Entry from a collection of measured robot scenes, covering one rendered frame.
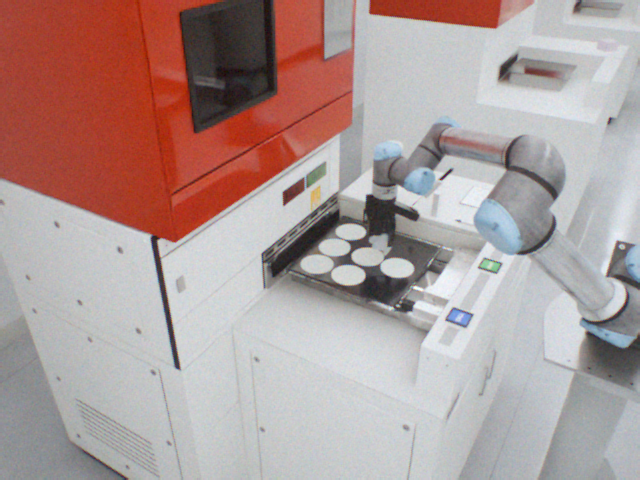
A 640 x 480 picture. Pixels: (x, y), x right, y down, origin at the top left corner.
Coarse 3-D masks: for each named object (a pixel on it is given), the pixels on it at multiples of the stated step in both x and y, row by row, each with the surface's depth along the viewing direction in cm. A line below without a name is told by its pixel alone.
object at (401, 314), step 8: (296, 280) 176; (304, 280) 174; (320, 288) 172; (336, 296) 170; (344, 296) 169; (360, 304) 167; (384, 312) 163; (392, 312) 162; (400, 312) 160; (408, 312) 160; (400, 320) 161; (408, 320) 160
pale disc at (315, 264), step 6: (306, 258) 174; (312, 258) 174; (318, 258) 174; (324, 258) 174; (300, 264) 171; (306, 264) 171; (312, 264) 171; (318, 264) 171; (324, 264) 171; (330, 264) 171; (306, 270) 169; (312, 270) 169; (318, 270) 169; (324, 270) 169
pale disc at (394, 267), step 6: (390, 258) 174; (396, 258) 174; (384, 264) 171; (390, 264) 171; (396, 264) 171; (402, 264) 171; (408, 264) 171; (384, 270) 169; (390, 270) 169; (396, 270) 169; (402, 270) 169; (408, 270) 169; (390, 276) 166; (396, 276) 166; (402, 276) 166
